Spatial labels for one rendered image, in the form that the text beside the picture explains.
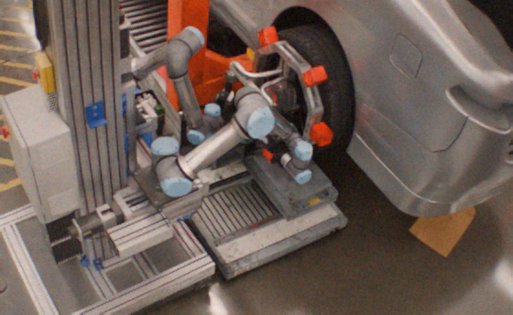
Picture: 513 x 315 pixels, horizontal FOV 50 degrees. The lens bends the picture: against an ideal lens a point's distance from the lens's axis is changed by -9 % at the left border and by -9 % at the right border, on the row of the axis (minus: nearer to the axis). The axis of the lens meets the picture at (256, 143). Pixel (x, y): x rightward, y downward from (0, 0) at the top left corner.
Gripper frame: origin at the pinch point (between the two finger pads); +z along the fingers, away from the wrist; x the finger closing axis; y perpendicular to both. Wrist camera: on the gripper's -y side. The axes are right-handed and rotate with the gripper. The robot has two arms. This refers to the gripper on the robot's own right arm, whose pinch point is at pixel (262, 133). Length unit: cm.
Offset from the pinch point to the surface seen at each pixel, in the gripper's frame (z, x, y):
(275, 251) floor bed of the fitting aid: -22, -6, -75
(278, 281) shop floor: -37, 0, -83
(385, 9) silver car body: -22, -36, 76
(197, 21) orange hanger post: 60, 6, 29
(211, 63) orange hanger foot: 62, -6, -4
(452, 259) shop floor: -79, -104, -82
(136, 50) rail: 142, 4, -44
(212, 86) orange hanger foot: 60, -8, -19
